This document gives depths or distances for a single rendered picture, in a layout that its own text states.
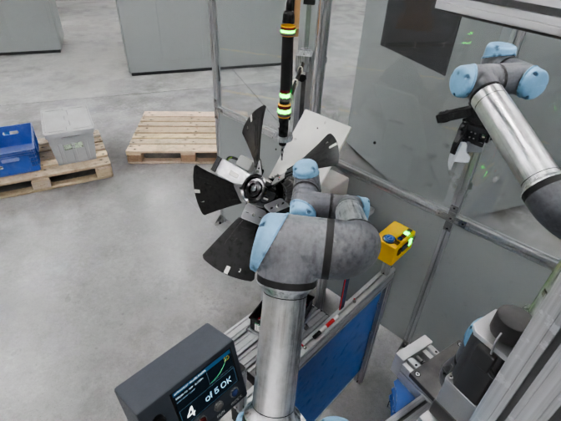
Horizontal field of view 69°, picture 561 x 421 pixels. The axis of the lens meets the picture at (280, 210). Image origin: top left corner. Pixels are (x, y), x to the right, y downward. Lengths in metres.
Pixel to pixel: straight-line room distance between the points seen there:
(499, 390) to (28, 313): 2.76
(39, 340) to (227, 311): 1.11
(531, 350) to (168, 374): 0.71
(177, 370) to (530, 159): 0.87
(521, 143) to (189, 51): 6.18
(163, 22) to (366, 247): 6.15
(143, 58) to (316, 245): 6.22
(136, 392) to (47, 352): 1.83
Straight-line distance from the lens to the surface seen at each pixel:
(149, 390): 0.99
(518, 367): 0.65
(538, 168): 0.96
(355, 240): 0.74
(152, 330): 2.70
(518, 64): 1.18
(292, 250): 0.73
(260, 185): 1.56
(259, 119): 1.69
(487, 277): 2.12
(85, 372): 2.64
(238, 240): 1.62
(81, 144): 4.15
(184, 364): 1.01
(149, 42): 6.76
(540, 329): 0.60
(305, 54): 1.95
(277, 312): 0.78
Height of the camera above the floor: 2.08
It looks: 36 degrees down
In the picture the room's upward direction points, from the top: 3 degrees clockwise
